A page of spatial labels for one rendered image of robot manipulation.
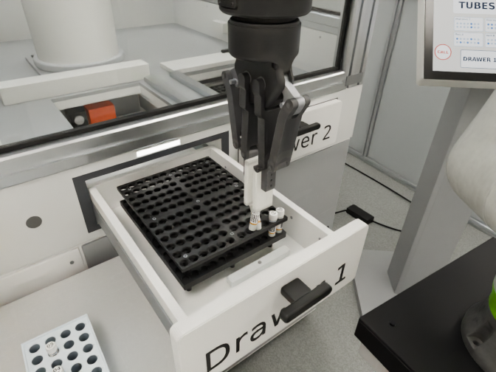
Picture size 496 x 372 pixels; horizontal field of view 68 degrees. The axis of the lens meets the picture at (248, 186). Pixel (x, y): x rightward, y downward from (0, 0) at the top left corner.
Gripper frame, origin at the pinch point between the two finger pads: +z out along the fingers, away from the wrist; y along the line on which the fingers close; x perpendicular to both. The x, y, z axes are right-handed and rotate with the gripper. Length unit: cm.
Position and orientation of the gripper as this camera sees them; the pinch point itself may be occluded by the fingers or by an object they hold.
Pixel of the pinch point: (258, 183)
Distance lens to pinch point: 48.2
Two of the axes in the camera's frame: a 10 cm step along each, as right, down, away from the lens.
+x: 8.0, -3.3, 5.0
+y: 6.0, 4.5, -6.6
